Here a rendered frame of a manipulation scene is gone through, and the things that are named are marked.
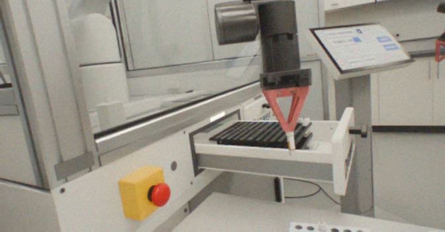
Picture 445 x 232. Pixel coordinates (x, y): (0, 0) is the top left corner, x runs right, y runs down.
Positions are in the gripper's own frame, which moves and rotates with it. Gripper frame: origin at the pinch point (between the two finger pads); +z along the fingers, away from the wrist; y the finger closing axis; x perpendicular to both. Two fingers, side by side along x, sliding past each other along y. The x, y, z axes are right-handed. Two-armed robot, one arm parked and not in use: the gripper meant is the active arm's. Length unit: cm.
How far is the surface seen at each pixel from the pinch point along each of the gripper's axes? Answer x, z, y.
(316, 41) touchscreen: 37, -20, -99
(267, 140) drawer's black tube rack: -1.6, 6.5, -17.7
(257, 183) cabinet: -3, 33, -57
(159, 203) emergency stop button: -22.9, 10.6, 1.1
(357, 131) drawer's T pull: 17.5, 6.0, -14.7
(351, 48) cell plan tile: 55, -15, -102
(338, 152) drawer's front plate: 9.3, 6.8, -4.3
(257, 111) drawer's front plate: 0, 5, -54
